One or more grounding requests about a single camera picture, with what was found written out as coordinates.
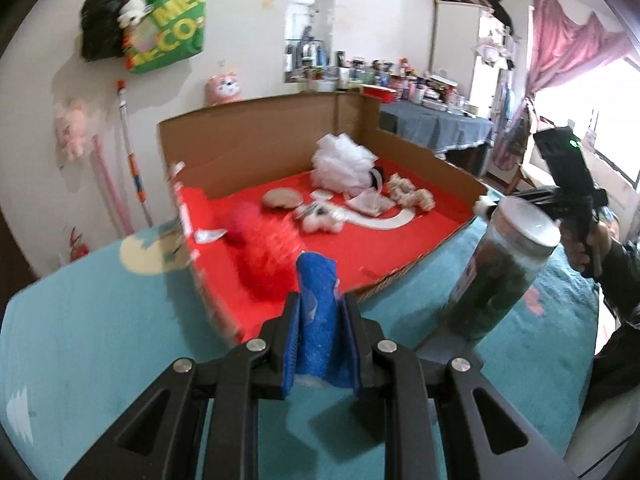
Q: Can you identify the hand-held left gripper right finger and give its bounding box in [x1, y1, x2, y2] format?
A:
[340, 292, 576, 480]

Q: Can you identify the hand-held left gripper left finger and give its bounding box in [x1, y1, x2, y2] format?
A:
[65, 290, 301, 480]

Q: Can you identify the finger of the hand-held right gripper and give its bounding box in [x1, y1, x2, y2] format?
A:
[514, 185, 557, 212]

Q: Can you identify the blue sponge cloth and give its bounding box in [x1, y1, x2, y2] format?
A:
[294, 251, 358, 391]

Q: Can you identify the red mesh bath ball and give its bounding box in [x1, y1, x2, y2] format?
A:
[235, 220, 306, 306]

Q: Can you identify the red cardboard box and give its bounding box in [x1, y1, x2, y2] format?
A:
[157, 92, 488, 346]

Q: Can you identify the beige bead string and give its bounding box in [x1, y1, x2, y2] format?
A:
[387, 173, 436, 212]

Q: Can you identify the white plush lamb toy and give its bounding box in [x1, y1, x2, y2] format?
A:
[295, 201, 348, 234]

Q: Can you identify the beige round powder puff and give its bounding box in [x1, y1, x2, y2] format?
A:
[262, 188, 302, 209]

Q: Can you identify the white mesh bath loofah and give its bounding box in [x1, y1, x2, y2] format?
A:
[312, 133, 379, 193]

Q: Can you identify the person's right forearm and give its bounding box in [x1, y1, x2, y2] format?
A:
[592, 240, 640, 411]

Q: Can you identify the person's right hand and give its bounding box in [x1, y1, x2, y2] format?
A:
[560, 220, 613, 279]

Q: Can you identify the glass jar with metal lid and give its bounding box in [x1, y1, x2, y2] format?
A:
[439, 196, 562, 343]

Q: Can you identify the table with grey-blue cloth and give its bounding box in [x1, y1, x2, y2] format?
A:
[377, 100, 496, 171]

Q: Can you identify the pink curtain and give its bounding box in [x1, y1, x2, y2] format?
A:
[520, 0, 640, 111]

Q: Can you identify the white wardrobe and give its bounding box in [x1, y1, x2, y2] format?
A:
[430, 0, 521, 126]

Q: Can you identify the group of cosmetic bottles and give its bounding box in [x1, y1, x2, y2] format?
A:
[285, 40, 488, 116]

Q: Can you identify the pink stick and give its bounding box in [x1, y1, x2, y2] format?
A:
[91, 132, 135, 235]

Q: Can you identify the red and white broom stick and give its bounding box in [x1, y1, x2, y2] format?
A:
[116, 79, 155, 228]

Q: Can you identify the pink round-faced plush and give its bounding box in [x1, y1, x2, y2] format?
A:
[205, 71, 244, 107]

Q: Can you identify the pink plush toy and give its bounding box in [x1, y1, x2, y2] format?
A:
[52, 100, 91, 162]

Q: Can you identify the green tote bag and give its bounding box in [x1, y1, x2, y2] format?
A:
[124, 0, 207, 75]

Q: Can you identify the white bear plush charm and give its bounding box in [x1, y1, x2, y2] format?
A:
[117, 0, 156, 28]

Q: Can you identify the black bag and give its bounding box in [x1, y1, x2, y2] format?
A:
[80, 0, 136, 63]

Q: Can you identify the wall mirror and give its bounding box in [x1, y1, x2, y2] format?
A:
[284, 0, 333, 83]

